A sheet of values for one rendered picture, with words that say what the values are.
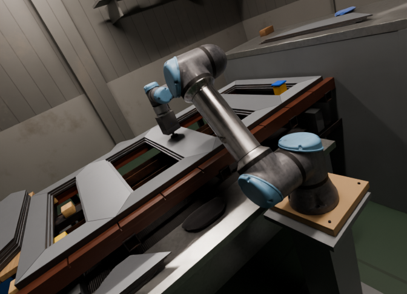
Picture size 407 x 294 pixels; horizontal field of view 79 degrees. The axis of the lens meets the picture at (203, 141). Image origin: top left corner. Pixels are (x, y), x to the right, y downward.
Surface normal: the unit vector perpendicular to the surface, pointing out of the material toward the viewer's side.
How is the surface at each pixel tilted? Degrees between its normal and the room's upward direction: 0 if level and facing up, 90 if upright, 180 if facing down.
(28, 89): 90
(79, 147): 90
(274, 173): 49
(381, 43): 90
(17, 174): 90
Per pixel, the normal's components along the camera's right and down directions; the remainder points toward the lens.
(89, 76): 0.59, 0.13
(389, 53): -0.78, 0.50
